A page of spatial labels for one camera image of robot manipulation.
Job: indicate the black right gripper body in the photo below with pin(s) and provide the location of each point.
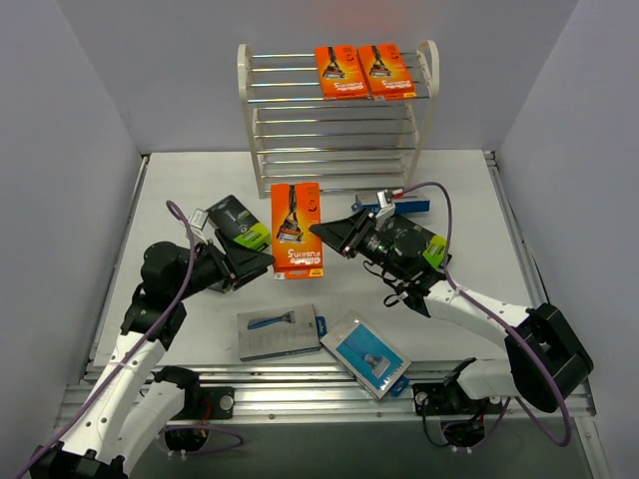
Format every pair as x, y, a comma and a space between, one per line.
357, 236

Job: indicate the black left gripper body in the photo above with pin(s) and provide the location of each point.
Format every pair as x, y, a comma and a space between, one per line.
226, 266

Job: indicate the small orange Gillette razor box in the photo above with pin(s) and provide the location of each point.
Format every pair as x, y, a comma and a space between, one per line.
297, 251

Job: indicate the grey Harry's box blue razor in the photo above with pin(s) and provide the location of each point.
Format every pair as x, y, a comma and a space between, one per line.
279, 332

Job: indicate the orange Gillette Fusion5 razor box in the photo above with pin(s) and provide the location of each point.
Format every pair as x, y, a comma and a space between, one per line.
385, 72

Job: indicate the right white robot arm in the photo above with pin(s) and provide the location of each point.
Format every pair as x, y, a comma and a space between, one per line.
545, 361

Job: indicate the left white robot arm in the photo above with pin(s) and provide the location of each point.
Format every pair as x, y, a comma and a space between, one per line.
133, 400

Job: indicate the white chrome-bar shelf rack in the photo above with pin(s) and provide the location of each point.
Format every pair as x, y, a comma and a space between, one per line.
296, 135

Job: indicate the Harry's blade cartridge pack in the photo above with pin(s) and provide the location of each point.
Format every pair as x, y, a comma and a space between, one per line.
377, 365

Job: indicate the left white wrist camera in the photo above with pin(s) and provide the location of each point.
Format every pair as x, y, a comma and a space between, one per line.
199, 220

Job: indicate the aluminium rail base frame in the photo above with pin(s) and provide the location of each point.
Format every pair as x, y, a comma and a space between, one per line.
313, 387

